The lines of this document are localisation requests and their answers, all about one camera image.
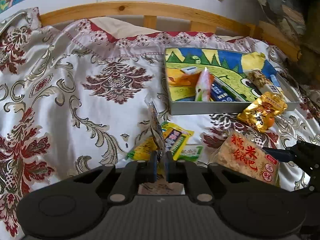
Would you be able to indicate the nut bar snack pack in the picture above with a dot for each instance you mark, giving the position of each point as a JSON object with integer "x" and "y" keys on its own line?
{"x": 261, "y": 81}

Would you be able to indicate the blue snack stick pack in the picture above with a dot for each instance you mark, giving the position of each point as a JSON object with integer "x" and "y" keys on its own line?
{"x": 221, "y": 93}

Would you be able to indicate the yellow snack packet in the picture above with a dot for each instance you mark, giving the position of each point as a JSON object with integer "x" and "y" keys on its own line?
{"x": 173, "y": 139}

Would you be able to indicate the white pink barcode snack pack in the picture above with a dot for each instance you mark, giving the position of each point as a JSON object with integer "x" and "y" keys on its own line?
{"x": 191, "y": 152}

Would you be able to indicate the gold foil snack bag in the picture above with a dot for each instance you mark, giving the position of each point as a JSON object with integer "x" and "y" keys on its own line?
{"x": 267, "y": 104}

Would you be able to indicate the dark foil snack packet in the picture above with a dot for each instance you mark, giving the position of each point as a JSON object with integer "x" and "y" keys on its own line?
{"x": 156, "y": 130}

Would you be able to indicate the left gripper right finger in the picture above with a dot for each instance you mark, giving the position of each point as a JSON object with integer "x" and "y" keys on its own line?
{"x": 188, "y": 174}

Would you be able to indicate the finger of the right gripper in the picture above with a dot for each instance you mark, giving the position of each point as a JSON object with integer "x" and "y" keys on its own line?
{"x": 305, "y": 155}

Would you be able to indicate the small orange fruit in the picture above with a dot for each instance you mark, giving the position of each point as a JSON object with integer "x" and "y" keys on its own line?
{"x": 269, "y": 121}

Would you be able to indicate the grey tray with drawing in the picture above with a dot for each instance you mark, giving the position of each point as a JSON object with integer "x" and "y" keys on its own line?
{"x": 229, "y": 67}

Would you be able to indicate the patterned grey cloth hanging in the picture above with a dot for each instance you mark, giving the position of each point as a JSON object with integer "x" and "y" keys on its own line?
{"x": 286, "y": 15}

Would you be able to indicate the floral satin bed cover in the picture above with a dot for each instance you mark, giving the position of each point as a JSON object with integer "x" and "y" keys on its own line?
{"x": 72, "y": 99}

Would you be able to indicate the rice cracker snack pack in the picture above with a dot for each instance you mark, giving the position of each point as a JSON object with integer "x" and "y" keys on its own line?
{"x": 241, "y": 155}

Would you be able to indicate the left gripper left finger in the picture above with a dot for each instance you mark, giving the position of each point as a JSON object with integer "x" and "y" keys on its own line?
{"x": 132, "y": 175}

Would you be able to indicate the white green orange snack pack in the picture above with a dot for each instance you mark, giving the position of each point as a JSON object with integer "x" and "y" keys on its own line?
{"x": 203, "y": 86}

